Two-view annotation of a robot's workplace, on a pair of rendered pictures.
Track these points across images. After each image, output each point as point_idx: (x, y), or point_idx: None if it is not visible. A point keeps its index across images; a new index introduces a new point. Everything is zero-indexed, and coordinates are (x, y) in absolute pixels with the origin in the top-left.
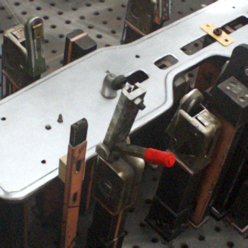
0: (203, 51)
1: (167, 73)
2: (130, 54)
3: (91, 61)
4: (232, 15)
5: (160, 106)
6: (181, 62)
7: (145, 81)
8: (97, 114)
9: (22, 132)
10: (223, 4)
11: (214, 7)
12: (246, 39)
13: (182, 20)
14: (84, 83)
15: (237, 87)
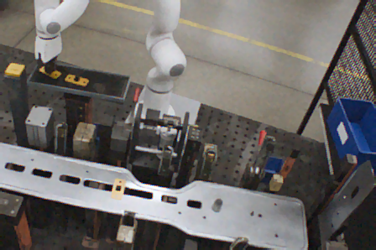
0: (142, 188)
1: (178, 193)
2: (181, 216)
3: (206, 229)
4: (89, 190)
5: (202, 184)
6: (162, 192)
7: (193, 199)
8: (232, 203)
9: (273, 222)
10: (82, 199)
11: (91, 202)
12: (107, 174)
13: (122, 211)
14: (221, 221)
15: (194, 133)
